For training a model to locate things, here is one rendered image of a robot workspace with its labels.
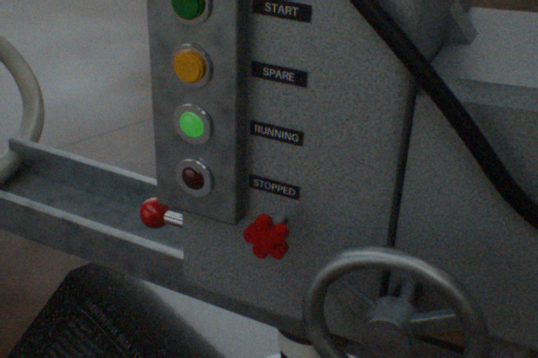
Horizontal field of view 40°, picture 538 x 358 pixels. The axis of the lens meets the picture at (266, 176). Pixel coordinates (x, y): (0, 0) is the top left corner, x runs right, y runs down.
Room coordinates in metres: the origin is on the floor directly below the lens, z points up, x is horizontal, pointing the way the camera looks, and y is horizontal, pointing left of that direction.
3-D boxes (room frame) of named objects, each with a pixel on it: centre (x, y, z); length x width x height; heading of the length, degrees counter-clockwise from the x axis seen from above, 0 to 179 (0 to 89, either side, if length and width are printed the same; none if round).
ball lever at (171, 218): (0.61, 0.09, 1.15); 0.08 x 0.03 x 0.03; 66
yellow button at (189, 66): (0.53, 0.06, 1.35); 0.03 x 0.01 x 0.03; 66
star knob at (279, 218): (0.51, -0.01, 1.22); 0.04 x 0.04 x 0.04; 66
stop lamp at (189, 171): (0.54, 0.06, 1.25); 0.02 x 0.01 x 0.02; 66
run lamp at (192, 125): (0.54, 0.06, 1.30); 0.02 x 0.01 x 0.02; 66
